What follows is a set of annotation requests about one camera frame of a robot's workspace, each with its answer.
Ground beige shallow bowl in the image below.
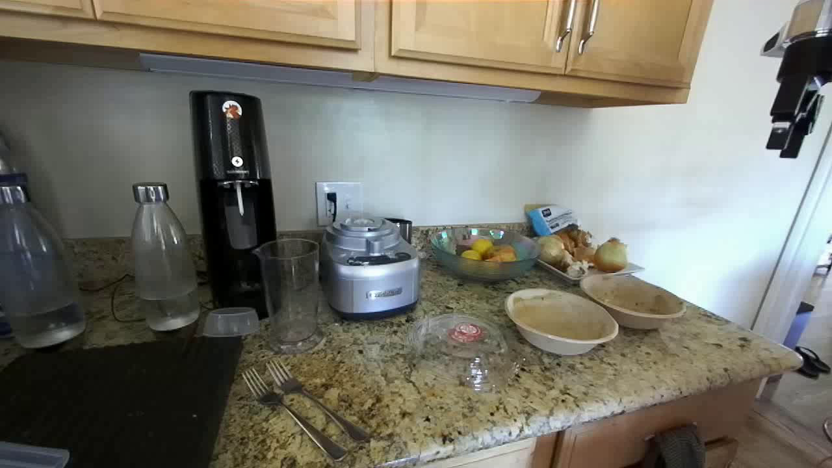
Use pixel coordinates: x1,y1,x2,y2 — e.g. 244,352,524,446
579,269,688,333
503,286,620,359

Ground large yellow onion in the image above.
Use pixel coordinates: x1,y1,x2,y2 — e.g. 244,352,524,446
589,234,632,276

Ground white wall outlet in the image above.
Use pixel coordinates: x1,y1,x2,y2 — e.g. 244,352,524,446
313,178,367,232

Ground slim clear plastic bottle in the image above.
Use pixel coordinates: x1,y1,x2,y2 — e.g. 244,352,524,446
130,178,203,334

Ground small clear plastic lid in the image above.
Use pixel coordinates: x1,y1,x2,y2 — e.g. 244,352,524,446
196,304,263,339

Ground yellow lemon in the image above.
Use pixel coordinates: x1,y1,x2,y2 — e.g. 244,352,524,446
456,237,499,265

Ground brown onion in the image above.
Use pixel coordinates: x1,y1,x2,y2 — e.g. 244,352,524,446
559,226,598,263

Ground silver food processor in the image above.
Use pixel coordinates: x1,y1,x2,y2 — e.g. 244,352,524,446
317,212,426,319

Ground large clear plastic bottle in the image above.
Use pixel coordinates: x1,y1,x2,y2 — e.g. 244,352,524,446
0,172,87,350

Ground orange fruit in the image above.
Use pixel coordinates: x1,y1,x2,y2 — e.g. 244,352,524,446
488,241,520,267

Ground metal cabinet handle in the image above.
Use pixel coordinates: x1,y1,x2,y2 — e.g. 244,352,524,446
575,0,603,53
550,0,579,53

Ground blue white food package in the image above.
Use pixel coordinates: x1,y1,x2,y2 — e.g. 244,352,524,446
521,202,579,239

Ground wooden upper cabinets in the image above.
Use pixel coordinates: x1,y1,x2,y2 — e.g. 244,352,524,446
0,0,718,108

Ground black soda maker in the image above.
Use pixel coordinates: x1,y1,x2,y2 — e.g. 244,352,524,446
190,89,280,319

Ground clear glass lid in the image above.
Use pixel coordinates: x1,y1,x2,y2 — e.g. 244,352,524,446
403,310,515,395

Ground glass fruit bowl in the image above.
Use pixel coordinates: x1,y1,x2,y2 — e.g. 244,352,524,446
429,222,542,282

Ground clear glass beaker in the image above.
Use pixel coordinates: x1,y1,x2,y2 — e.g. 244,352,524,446
251,237,325,350

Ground white rectangular tray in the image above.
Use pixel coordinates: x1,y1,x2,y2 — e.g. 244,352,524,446
534,255,645,287

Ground dark hanging towel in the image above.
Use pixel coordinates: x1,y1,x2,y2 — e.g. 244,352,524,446
642,420,710,468

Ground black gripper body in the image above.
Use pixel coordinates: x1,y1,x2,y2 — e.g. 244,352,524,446
767,34,832,125

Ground small yellow onion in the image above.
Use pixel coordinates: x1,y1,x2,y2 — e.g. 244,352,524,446
534,234,569,267

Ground silver fork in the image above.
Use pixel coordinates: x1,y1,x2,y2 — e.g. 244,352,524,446
263,355,377,446
238,365,350,464

